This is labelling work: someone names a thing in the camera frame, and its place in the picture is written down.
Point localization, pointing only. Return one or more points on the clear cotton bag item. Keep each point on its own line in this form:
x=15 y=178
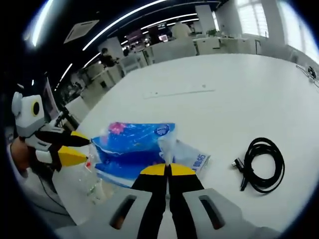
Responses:
x=93 y=179

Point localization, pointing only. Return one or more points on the computer monitor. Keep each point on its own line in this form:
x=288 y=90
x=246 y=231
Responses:
x=51 y=104

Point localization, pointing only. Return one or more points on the ceiling air vent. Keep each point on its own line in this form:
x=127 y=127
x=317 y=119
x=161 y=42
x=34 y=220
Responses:
x=81 y=31

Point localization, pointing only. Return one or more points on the green potted plant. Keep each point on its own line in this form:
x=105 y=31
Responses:
x=212 y=32

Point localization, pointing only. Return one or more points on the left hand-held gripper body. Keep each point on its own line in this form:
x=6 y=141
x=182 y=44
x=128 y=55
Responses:
x=28 y=117

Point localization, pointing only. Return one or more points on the person's left hand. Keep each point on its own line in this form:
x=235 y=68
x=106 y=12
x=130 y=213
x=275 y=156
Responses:
x=20 y=154

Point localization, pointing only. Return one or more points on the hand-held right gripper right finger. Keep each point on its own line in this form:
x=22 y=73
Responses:
x=184 y=199

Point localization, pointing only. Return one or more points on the ceiling light strip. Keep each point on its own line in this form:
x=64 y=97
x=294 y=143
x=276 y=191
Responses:
x=119 y=23
x=37 y=25

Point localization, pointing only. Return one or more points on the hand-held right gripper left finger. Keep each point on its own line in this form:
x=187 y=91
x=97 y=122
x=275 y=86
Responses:
x=149 y=199

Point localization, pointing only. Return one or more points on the blue plastic packet item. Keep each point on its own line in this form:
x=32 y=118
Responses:
x=129 y=147

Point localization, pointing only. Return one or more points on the bright window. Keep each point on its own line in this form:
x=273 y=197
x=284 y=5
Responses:
x=254 y=17

